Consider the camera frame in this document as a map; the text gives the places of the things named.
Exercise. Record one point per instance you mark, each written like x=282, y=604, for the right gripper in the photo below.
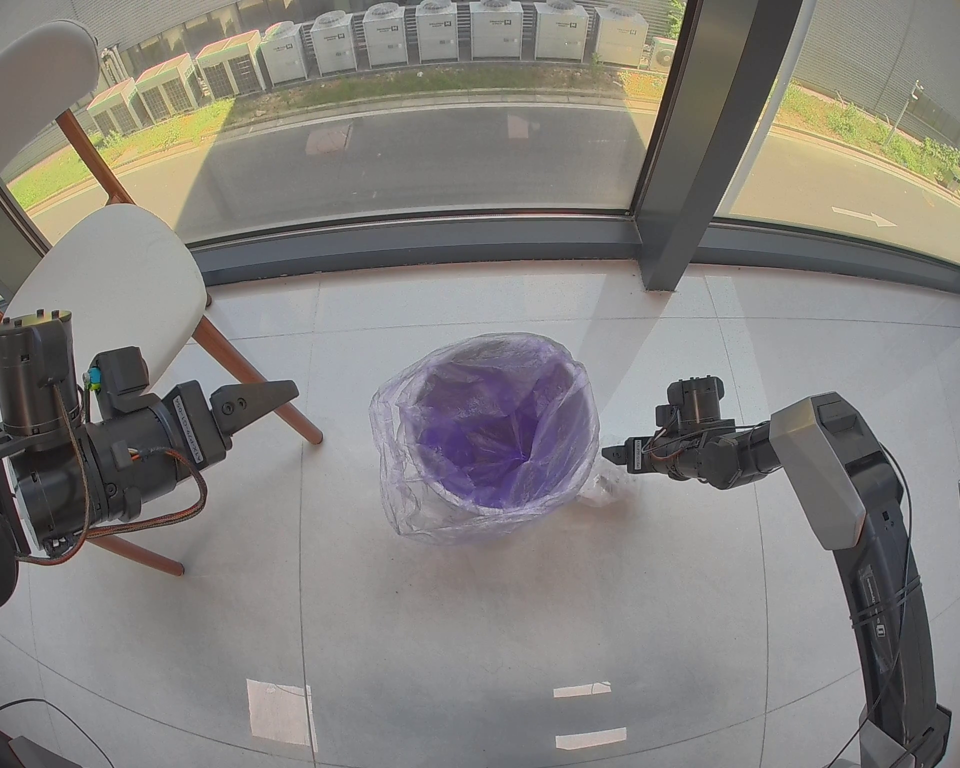
x=664, y=457

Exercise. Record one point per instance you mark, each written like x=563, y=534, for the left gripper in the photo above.
x=127, y=465

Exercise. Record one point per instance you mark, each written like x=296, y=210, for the purple plastic bag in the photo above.
x=487, y=435

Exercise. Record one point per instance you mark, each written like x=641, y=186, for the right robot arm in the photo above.
x=840, y=465

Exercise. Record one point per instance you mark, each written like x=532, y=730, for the crumpled clear plastic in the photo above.
x=609, y=489

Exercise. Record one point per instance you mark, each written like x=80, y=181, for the white trash bin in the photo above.
x=429, y=472

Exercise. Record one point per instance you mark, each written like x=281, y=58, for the white cushioned wooden chair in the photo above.
x=112, y=277

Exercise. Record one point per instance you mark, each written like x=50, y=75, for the window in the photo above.
x=697, y=150

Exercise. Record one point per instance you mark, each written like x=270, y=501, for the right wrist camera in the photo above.
x=666, y=417

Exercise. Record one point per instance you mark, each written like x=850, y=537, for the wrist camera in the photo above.
x=120, y=379
x=666, y=417

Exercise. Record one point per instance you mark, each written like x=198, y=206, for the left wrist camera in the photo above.
x=120, y=379

